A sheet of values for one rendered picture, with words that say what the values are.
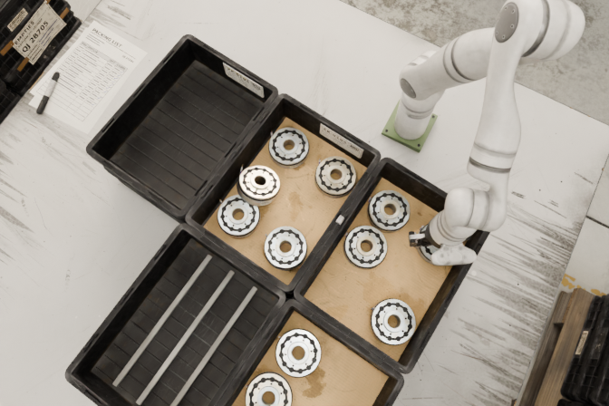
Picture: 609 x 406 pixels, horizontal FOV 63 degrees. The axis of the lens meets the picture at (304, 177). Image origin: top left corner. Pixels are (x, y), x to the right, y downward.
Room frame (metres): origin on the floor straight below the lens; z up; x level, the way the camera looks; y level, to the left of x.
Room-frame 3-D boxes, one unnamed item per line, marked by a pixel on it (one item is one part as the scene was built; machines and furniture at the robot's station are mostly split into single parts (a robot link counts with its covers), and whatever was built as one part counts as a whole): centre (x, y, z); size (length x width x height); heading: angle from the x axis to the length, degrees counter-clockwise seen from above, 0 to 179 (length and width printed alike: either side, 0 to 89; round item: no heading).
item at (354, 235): (0.21, -0.16, 0.86); 0.10 x 0.10 x 0.01
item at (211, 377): (-0.01, 0.25, 0.87); 0.40 x 0.30 x 0.11; 149
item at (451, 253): (0.21, -0.31, 1.05); 0.11 x 0.09 x 0.06; 7
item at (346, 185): (0.39, -0.08, 0.86); 0.10 x 0.10 x 0.01
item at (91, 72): (0.72, 0.67, 0.70); 0.33 x 0.23 x 0.01; 154
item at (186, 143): (0.49, 0.30, 0.87); 0.40 x 0.30 x 0.11; 149
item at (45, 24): (1.05, 1.03, 0.41); 0.31 x 0.02 x 0.16; 154
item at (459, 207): (0.23, -0.30, 1.15); 0.09 x 0.07 x 0.15; 82
